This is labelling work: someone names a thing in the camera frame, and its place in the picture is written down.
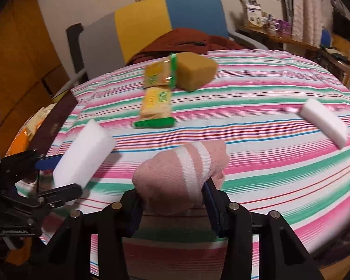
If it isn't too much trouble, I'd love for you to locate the cracker pack flat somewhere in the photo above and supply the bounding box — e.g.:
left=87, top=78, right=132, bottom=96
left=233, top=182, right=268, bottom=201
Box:
left=134, top=86, right=175, bottom=128

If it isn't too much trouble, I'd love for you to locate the pink striped sock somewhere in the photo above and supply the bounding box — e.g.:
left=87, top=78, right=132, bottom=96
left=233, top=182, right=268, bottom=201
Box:
left=132, top=140, right=229, bottom=216

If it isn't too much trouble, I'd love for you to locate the gold metal tin box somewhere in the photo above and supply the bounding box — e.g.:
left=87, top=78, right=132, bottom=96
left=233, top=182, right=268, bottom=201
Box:
left=17, top=90, right=77, bottom=155

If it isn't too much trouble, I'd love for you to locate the grey yellow blue chair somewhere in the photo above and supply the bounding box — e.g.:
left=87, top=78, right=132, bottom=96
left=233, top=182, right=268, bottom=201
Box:
left=53, top=0, right=270, bottom=94

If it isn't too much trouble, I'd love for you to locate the curtain right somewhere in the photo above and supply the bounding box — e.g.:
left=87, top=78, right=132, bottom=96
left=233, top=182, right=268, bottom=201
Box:
left=283, top=0, right=323, bottom=47

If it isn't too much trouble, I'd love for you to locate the black rolled mat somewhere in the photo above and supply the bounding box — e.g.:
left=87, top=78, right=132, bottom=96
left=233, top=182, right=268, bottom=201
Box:
left=66, top=23, right=84, bottom=73

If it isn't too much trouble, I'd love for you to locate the wooden wardrobe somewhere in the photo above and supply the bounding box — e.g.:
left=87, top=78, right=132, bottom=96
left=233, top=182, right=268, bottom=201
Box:
left=0, top=0, right=69, bottom=156

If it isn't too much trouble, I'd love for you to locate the purple box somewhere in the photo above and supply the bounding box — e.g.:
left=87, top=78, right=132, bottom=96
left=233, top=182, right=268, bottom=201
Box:
left=278, top=20, right=291, bottom=35

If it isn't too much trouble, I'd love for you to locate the wooden side desk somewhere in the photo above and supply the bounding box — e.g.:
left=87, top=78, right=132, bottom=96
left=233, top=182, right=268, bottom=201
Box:
left=236, top=26, right=319, bottom=52

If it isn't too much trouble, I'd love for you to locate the white box with items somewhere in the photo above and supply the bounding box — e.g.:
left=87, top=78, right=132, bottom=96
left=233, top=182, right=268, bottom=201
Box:
left=240, top=0, right=262, bottom=27

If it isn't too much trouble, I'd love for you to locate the orange white snack bag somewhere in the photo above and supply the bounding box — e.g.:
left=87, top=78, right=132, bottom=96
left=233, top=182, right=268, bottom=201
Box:
left=5, top=128, right=29, bottom=157

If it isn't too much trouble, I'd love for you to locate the dark red jacket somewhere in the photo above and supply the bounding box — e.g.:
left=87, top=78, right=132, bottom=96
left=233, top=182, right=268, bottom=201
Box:
left=126, top=28, right=247, bottom=66

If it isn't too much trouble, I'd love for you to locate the cracker pack upright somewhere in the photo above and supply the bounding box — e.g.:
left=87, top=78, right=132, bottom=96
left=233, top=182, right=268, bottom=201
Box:
left=143, top=54, right=177, bottom=88

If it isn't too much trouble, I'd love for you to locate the white foam block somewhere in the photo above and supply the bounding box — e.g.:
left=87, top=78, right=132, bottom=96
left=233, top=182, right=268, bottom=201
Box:
left=53, top=119, right=117, bottom=188
left=298, top=99, right=348, bottom=149

